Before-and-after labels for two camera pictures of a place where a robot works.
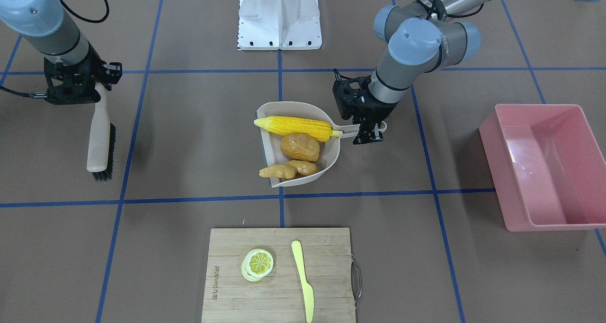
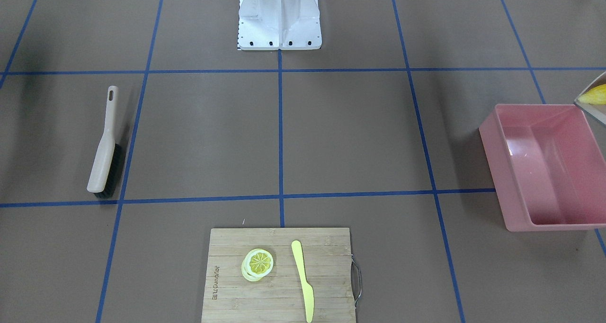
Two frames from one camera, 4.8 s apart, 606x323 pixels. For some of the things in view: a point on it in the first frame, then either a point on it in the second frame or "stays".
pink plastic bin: x=546 y=169 stays
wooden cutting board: x=325 y=257 stays
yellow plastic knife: x=308 y=291 stays
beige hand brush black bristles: x=101 y=150 -> x=108 y=161
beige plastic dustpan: x=271 y=141 -> x=592 y=99
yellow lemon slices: x=257 y=264 stays
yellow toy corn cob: x=283 y=125 -> x=596 y=95
